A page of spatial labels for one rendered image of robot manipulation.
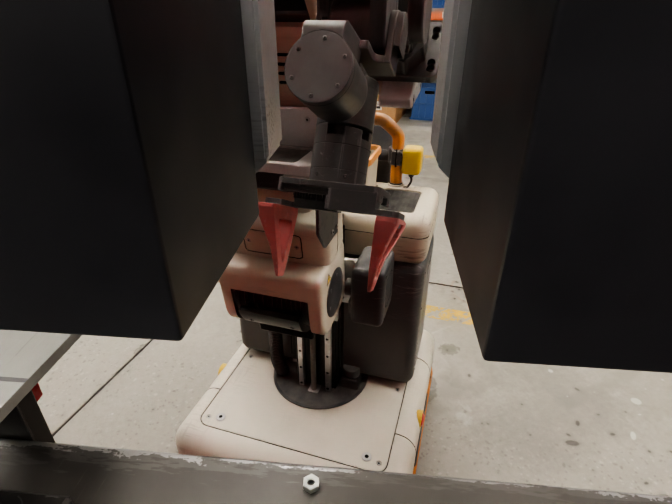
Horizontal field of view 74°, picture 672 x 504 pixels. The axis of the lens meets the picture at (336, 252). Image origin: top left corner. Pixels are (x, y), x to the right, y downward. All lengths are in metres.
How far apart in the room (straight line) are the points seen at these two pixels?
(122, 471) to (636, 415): 1.72
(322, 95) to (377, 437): 0.99
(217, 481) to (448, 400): 1.35
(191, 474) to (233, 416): 0.84
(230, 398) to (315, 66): 1.09
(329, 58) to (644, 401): 1.81
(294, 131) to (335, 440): 0.79
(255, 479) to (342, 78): 0.34
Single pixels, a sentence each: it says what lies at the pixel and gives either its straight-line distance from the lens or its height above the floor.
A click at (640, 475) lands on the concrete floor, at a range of 1.76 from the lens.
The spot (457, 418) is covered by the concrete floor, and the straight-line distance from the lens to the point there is 1.68.
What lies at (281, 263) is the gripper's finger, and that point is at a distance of 0.46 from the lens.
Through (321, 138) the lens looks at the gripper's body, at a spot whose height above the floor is 1.13.
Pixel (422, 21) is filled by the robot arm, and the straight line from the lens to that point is 0.57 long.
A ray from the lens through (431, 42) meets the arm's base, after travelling 0.72.
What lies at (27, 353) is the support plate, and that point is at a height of 1.00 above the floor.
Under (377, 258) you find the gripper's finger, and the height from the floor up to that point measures 1.03.
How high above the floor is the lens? 1.23
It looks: 29 degrees down
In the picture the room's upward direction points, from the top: straight up
